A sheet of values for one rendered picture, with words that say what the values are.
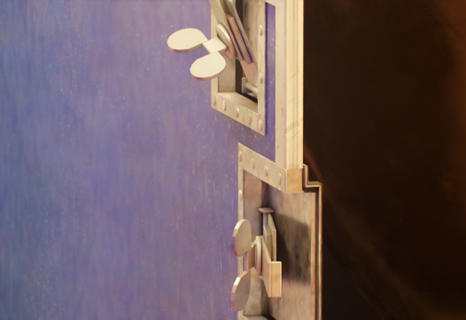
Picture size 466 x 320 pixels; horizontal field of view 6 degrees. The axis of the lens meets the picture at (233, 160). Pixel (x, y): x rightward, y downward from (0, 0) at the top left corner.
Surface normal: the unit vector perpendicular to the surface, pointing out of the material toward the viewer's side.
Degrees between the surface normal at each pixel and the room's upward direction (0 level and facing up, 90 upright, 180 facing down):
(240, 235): 97
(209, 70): 29
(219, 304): 90
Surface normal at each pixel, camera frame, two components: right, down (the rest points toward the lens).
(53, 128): -0.96, 0.04
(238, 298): 0.90, 0.19
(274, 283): 0.04, 0.16
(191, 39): -0.21, -0.79
